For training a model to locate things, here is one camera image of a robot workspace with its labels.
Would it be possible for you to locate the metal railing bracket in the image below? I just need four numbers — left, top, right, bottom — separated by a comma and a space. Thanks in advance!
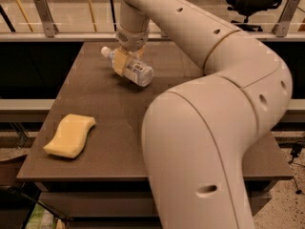
272, 0, 300, 37
33, 0, 58, 38

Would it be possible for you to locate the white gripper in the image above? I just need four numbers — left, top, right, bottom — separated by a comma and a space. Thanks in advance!
113, 26, 150, 76

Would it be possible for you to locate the yellow pole left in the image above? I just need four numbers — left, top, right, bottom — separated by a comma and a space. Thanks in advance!
15, 0, 34, 32

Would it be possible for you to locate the yellow pole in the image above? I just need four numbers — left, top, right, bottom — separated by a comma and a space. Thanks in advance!
87, 0, 97, 32
15, 0, 34, 32

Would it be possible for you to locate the yellow sponge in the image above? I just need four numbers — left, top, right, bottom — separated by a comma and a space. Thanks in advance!
43, 114, 95, 158

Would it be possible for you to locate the black power adapter with cable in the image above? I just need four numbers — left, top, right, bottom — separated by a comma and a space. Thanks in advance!
289, 141, 305, 196

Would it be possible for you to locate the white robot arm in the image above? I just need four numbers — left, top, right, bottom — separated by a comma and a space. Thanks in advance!
122, 0, 293, 229

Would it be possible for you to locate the black pole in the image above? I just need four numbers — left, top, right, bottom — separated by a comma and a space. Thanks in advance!
110, 0, 116, 32

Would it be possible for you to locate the green white package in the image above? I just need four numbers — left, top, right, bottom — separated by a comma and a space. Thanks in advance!
25, 204, 56, 229

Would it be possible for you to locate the clear plastic water bottle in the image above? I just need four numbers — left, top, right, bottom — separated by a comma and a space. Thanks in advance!
101, 47, 153, 87

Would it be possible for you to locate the grey drawer front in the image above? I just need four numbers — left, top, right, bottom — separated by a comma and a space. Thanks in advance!
40, 192, 157, 218

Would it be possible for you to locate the metal railing bracket left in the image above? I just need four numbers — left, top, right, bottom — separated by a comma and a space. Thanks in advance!
33, 0, 58, 38

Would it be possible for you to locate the yellow pole middle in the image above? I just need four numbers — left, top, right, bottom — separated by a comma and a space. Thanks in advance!
87, 0, 97, 32

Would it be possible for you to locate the metal railing bracket right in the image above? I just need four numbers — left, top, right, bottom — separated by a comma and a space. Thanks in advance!
272, 0, 300, 37

